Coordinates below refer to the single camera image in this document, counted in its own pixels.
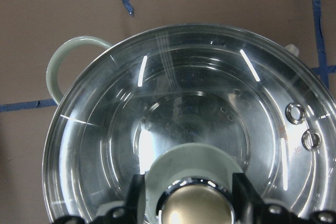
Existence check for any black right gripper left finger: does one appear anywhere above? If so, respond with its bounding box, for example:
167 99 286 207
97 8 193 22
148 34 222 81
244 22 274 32
54 174 148 224

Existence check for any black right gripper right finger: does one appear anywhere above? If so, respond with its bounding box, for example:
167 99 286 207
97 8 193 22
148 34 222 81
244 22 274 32
232 173 335 223

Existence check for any glass pot lid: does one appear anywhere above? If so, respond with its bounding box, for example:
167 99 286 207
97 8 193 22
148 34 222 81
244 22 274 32
43 24 335 221

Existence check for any pale green cooking pot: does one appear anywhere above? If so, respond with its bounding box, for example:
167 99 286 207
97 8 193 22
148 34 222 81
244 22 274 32
46 36 299 105

